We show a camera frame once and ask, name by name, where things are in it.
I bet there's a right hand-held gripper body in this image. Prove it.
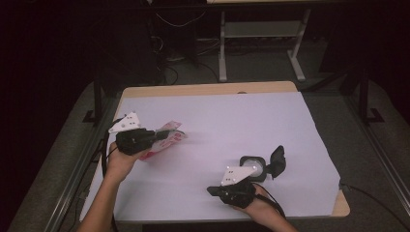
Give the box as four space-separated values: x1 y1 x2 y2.
206 164 259 209

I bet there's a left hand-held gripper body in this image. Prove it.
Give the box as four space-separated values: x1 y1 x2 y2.
108 111 159 157

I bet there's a red and white seasoning bag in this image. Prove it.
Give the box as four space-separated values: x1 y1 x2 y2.
138 120 189 162

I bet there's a black container with hinged lid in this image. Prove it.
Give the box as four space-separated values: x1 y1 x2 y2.
239 145 287 184

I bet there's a person's left hand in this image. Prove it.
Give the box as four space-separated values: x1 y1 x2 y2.
105 143 151 182

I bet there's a person's right hand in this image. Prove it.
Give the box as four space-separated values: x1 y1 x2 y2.
241 187 286 223

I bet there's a black metal stand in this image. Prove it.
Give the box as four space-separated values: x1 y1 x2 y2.
82 80 104 126
358 67 386 126

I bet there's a white table sheet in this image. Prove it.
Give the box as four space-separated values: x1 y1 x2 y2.
79 91 342 223

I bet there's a left hand-held gripper black cable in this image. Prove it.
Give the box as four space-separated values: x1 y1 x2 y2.
101 117 125 179

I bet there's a hand-held gripper black cable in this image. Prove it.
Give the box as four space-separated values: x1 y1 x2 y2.
252 183 287 220
101 117 125 179

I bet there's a right hand-held gripper black cable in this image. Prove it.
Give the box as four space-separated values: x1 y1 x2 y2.
252 183 287 220

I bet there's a metal floor rail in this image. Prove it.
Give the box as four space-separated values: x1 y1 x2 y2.
343 93 410 207
44 96 118 232

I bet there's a white metal desk frame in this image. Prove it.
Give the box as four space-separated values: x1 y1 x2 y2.
219 9 312 83

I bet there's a hanging white cable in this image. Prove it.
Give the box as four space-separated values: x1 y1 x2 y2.
155 10 208 29

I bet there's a black cable beside table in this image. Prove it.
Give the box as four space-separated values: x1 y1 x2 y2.
338 182 410 232

